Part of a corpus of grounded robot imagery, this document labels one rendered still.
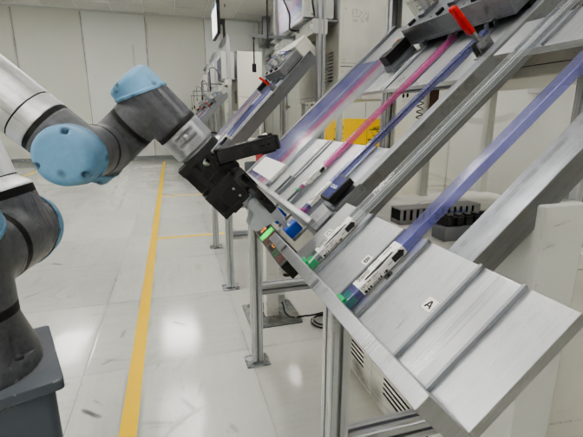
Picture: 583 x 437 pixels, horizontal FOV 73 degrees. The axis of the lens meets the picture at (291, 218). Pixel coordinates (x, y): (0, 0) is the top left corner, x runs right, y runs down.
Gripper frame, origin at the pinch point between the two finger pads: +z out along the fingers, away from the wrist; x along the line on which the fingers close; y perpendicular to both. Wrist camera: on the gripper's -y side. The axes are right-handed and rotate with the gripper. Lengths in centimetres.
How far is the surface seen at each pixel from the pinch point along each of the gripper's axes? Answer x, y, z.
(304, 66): -135, -66, 0
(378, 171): 9.9, -16.9, 2.2
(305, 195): -7.9, -7.0, 2.8
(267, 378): -51, 43, 58
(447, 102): 9.9, -33.7, 2.2
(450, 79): 2.9, -40.9, 2.6
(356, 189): 12.9, -11.3, 0.3
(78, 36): -871, 17, -254
